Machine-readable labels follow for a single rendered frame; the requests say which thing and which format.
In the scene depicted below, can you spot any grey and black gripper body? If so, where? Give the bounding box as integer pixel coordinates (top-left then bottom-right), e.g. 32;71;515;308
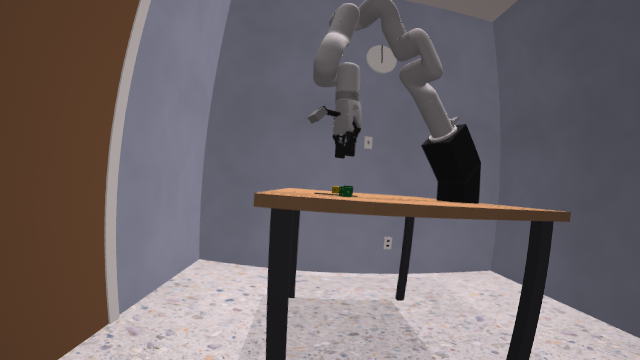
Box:
333;98;362;136

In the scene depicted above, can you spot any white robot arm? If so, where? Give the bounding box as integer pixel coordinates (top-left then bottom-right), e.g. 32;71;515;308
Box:
313;0;459;142

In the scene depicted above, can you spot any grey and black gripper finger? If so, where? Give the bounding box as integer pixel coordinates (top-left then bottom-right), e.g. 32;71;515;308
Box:
333;134;346;158
344;117;361;157

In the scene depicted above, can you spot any green die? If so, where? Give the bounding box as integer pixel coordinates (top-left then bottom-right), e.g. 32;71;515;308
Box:
339;186;352;197

